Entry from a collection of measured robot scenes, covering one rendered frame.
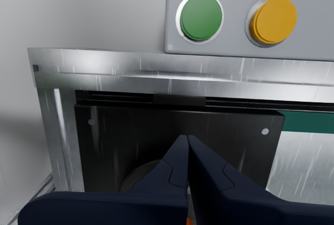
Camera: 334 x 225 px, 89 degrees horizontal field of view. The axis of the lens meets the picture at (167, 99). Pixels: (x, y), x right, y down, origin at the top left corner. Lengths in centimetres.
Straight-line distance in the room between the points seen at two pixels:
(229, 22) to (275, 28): 4
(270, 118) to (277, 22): 10
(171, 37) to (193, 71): 4
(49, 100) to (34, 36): 15
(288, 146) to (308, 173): 6
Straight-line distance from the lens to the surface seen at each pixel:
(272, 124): 23
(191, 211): 25
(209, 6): 18
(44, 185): 36
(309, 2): 23
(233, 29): 20
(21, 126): 43
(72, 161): 27
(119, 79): 20
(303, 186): 39
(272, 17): 20
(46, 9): 35
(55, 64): 23
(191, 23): 18
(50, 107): 25
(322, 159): 37
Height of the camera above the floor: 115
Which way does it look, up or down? 73 degrees down
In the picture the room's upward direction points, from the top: 175 degrees counter-clockwise
